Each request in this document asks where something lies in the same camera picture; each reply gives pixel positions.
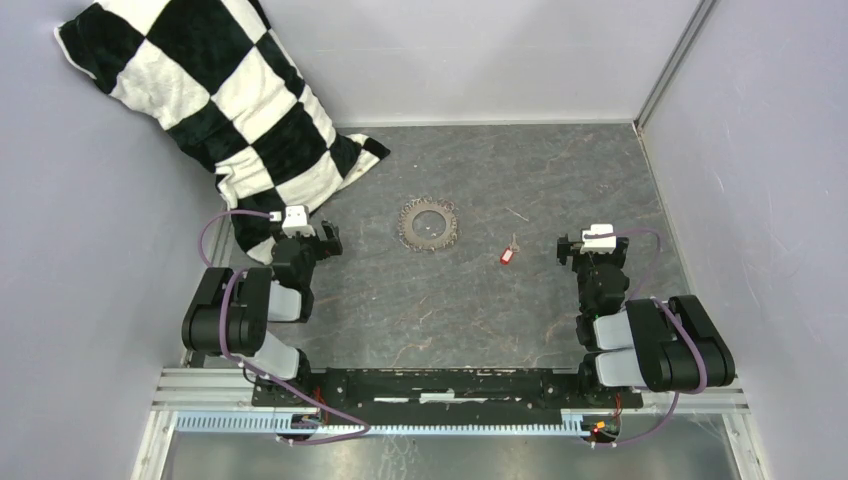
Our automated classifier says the aluminium frame rail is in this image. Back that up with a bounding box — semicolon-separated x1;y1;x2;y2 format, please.
132;368;770;479

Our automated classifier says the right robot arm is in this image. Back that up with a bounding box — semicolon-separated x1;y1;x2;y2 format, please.
556;234;736;408

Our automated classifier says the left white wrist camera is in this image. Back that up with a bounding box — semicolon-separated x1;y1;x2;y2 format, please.
281;205;316;238

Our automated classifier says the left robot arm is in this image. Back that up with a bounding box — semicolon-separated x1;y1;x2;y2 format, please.
181;221;343;408

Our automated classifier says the black white checkered pillow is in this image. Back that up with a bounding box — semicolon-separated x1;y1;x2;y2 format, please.
54;1;389;264

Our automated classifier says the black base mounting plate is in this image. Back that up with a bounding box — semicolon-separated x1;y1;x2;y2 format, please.
293;368;644;428

